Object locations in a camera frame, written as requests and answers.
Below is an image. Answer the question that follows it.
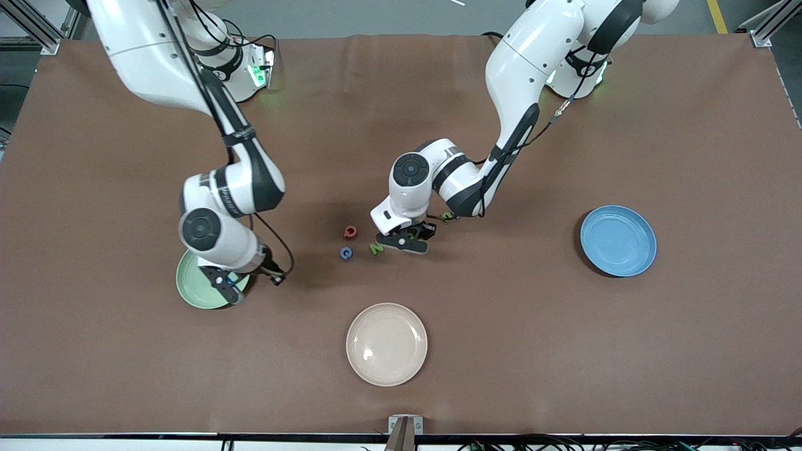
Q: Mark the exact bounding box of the green plate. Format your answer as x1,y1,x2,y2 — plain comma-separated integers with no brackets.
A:
175,249,253,310

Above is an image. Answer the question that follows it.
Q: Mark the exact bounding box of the cream plate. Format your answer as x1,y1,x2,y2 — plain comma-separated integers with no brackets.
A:
346,303,429,387

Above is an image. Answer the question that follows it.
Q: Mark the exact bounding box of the blue plate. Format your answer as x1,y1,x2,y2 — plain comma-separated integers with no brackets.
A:
580,205,657,278

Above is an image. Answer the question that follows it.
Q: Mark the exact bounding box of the grey-brown tapered pole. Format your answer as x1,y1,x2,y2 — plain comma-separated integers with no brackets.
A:
383,418,417,451

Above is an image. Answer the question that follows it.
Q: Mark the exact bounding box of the black right arm base cable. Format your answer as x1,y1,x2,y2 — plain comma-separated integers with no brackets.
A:
222,19,278,54

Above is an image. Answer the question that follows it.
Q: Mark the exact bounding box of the aluminium frame profile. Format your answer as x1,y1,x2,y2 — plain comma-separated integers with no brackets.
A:
738,0,802,48
0,0,85,54

